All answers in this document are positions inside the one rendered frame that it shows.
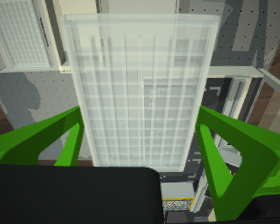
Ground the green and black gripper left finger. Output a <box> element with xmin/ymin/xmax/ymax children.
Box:
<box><xmin>0</xmin><ymin>106</ymin><xmax>85</xmax><ymax>166</ymax></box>

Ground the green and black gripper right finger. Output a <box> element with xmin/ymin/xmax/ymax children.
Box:
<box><xmin>195</xmin><ymin>105</ymin><xmax>280</xmax><ymax>221</ymax></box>

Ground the yellow tip rack with grey top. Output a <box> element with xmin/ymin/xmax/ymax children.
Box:
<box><xmin>161</xmin><ymin>182</ymin><xmax>195</xmax><ymax>211</ymax></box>

